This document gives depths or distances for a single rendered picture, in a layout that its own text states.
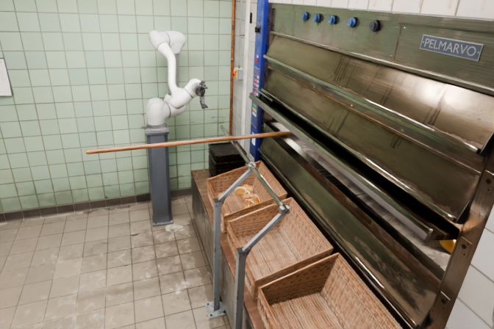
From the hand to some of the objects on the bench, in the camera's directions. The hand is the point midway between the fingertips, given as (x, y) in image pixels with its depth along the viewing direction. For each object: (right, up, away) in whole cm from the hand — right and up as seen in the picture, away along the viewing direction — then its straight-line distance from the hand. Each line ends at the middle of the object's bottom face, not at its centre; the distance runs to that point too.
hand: (205, 98), depth 232 cm
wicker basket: (+26, -83, +38) cm, 95 cm away
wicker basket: (+45, -107, -13) cm, 117 cm away
